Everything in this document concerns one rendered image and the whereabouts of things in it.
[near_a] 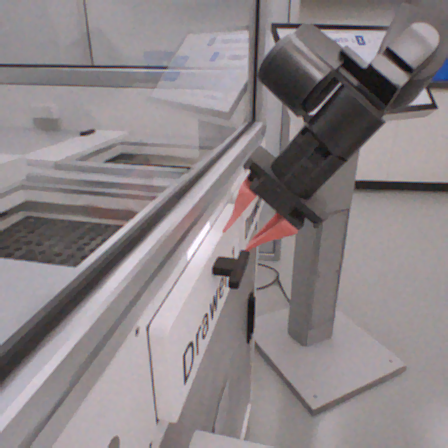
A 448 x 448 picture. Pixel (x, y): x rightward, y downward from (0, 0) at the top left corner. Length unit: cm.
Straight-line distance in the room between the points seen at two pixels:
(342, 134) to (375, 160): 315
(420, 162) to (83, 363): 350
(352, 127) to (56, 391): 31
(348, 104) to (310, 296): 118
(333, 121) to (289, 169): 6
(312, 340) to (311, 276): 31
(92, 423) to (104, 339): 5
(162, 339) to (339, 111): 26
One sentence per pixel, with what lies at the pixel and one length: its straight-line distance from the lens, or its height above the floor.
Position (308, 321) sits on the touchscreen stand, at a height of 17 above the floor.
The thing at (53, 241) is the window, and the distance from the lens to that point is 23.
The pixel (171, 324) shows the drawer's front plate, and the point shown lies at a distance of 33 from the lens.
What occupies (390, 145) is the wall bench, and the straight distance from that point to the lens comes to 353.
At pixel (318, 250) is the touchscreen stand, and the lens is 141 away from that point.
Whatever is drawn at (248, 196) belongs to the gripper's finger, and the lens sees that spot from 40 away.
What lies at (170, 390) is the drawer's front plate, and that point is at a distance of 36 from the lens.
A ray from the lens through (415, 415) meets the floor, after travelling 159.
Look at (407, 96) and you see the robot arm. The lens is 43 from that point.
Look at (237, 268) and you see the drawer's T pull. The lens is 42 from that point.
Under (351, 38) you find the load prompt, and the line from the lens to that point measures 134.
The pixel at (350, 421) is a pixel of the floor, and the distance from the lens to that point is 150.
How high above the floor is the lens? 113
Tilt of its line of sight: 25 degrees down
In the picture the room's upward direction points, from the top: straight up
